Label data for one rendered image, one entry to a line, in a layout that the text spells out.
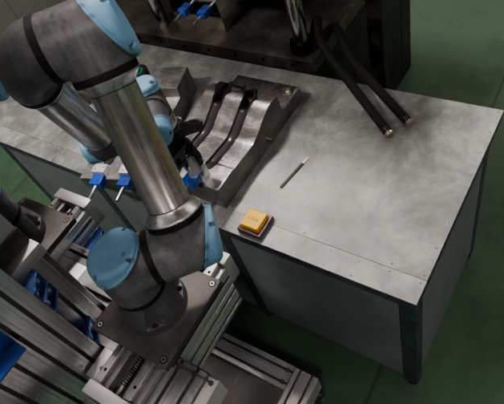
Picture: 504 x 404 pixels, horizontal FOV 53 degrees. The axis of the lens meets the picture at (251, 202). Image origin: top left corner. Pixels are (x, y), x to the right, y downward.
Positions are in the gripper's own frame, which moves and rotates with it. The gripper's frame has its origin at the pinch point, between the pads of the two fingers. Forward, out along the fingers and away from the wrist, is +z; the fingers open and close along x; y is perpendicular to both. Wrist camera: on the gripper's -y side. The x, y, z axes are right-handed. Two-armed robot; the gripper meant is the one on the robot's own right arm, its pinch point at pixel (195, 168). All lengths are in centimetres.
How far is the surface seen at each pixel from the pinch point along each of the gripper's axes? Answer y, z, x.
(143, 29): -72, 15, -90
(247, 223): 6.3, 9.7, 19.8
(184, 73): -39, 3, -34
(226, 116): -24.0, 2.7, -5.2
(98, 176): 11.0, 6.2, -37.4
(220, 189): 1.0, 5.3, 8.2
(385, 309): 4, 36, 59
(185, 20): -78, 12, -67
